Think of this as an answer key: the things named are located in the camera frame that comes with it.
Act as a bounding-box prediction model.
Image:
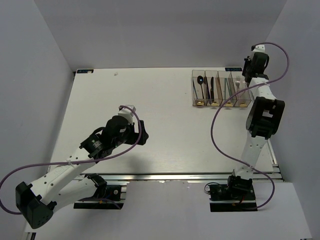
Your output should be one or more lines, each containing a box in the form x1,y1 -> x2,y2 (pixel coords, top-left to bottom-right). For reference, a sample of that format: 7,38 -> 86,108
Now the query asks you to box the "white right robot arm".
225,48 -> 285,200

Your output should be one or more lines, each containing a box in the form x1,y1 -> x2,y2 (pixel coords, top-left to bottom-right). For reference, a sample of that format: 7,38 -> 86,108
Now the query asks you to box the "pink-handled fork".
235,75 -> 241,92

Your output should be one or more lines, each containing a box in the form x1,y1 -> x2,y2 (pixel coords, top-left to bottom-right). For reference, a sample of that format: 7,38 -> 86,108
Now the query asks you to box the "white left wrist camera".
117,105 -> 136,125

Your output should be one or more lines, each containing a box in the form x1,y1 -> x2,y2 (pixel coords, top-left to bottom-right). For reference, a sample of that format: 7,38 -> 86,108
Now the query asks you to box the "clear acrylic utensil organizer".
191,67 -> 251,108

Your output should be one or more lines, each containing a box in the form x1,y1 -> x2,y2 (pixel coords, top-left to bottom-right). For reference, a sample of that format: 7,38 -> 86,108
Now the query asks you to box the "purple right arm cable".
209,42 -> 291,210

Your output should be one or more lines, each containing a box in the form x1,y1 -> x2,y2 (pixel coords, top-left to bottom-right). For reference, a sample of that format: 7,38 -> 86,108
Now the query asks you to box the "teal chopstick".
224,78 -> 232,97

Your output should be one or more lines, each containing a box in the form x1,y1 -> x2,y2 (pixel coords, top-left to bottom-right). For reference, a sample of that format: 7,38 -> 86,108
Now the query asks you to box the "long orange chopstick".
215,77 -> 223,100

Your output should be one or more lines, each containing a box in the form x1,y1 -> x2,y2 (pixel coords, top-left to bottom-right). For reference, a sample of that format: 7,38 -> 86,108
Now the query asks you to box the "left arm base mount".
73,173 -> 124,210

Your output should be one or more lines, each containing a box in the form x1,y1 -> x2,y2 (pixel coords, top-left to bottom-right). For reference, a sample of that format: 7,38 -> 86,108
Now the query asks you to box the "blue iridescent knife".
204,76 -> 211,100

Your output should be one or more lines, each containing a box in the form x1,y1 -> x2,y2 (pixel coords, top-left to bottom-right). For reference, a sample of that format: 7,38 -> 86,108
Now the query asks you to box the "iridescent long-handled spoon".
192,75 -> 205,106

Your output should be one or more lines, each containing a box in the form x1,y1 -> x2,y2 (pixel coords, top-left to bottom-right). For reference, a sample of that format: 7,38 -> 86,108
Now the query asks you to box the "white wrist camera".
251,44 -> 266,53
117,105 -> 136,125

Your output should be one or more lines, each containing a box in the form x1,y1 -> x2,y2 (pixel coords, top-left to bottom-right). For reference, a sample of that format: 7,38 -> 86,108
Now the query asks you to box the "black knife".
210,76 -> 215,104

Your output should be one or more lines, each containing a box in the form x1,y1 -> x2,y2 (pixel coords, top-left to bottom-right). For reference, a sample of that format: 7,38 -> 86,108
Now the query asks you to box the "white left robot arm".
15,115 -> 149,229

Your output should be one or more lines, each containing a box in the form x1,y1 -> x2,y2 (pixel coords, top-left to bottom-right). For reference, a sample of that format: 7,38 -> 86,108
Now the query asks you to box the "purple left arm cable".
0,104 -> 143,215

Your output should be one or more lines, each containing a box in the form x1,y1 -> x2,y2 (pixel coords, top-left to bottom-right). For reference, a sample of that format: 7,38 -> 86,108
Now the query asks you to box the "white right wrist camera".
251,44 -> 266,53

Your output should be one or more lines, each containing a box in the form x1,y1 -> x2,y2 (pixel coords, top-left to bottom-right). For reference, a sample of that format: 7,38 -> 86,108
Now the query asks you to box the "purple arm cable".
0,104 -> 143,215
209,42 -> 291,210

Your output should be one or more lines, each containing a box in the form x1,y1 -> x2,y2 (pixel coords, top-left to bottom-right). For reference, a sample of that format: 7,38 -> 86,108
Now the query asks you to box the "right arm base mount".
204,182 -> 258,213

